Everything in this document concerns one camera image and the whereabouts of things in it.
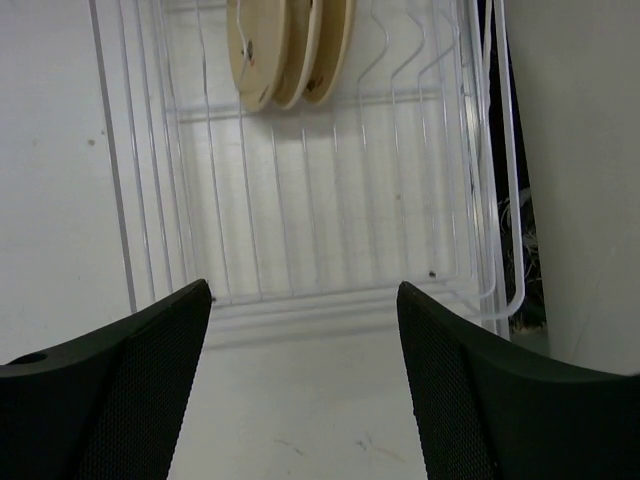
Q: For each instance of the beige plate front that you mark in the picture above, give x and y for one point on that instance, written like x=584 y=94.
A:
x=257 y=40

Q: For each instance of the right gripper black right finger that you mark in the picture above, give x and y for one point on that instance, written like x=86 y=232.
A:
x=486 y=408

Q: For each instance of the beige plate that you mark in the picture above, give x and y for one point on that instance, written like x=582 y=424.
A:
x=257 y=40
x=303 y=40
x=334 y=42

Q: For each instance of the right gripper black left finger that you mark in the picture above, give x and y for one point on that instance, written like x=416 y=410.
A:
x=109 y=404

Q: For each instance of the white wire dish rack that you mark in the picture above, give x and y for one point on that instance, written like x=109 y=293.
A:
x=408 y=172

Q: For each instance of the beige plate back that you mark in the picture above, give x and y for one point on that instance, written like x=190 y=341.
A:
x=334 y=42

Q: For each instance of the beige plate middle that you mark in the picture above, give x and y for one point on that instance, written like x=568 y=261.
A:
x=303 y=40

